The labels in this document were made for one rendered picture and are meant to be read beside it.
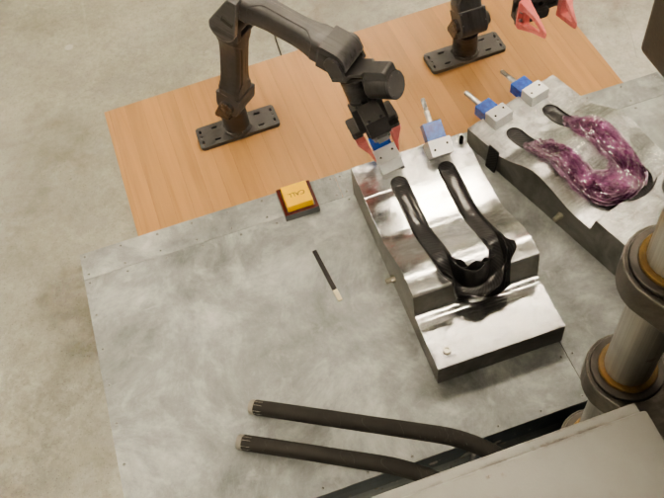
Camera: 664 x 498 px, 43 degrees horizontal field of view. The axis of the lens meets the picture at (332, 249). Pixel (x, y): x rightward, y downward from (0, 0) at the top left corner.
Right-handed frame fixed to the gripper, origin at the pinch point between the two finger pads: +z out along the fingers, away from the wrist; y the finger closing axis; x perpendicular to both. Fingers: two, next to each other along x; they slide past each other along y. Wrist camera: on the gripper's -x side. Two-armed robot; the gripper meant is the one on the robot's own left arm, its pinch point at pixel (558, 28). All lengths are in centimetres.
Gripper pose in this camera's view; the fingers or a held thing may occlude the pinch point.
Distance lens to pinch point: 167.6
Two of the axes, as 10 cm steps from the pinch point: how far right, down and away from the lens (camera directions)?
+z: 3.4, 7.9, -5.1
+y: 9.4, -3.3, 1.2
